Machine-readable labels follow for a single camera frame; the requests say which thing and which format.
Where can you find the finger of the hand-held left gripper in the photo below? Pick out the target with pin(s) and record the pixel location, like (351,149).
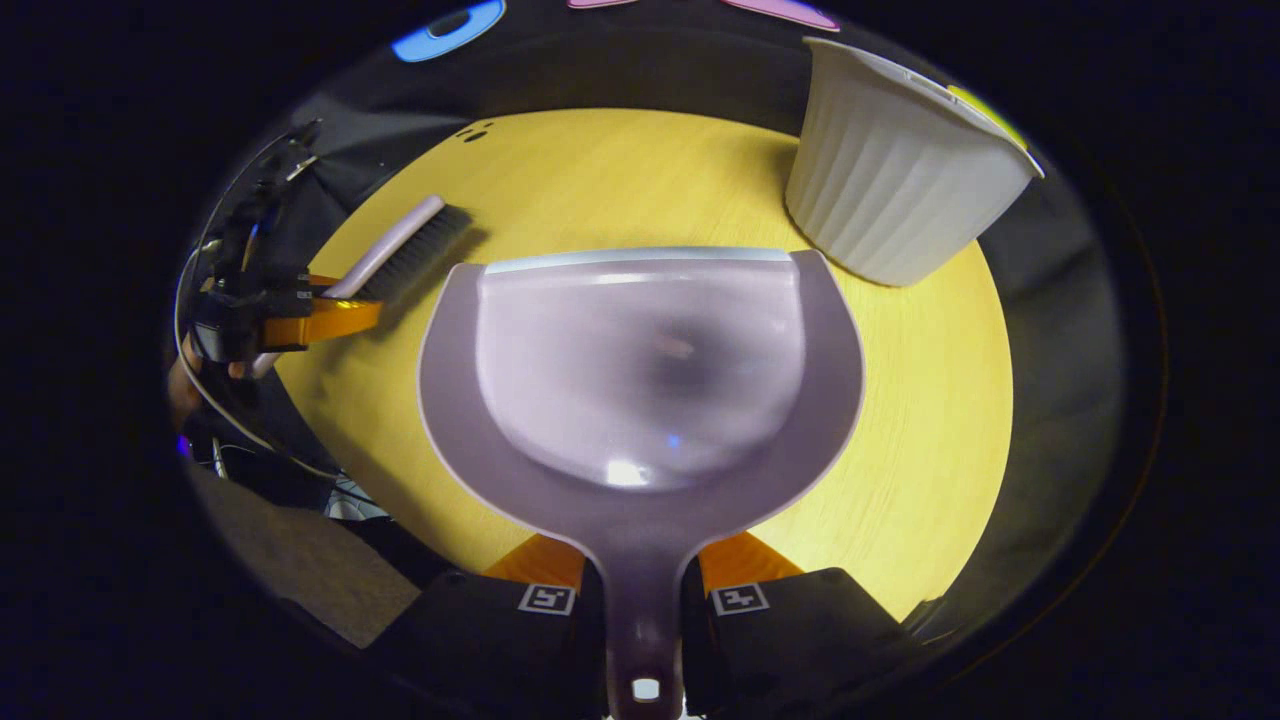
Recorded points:
(322,281)
(330,322)

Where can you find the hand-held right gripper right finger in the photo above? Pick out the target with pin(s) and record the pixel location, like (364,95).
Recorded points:
(800,640)

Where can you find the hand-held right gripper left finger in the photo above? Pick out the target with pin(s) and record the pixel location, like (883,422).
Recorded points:
(480,640)

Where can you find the small pink broom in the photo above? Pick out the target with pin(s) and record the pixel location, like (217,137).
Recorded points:
(390,250)

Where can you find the pink plastic dustpan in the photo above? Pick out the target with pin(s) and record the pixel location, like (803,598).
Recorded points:
(640,380)

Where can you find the white ribbed garbage bin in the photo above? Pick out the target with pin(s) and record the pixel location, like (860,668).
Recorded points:
(900,180)

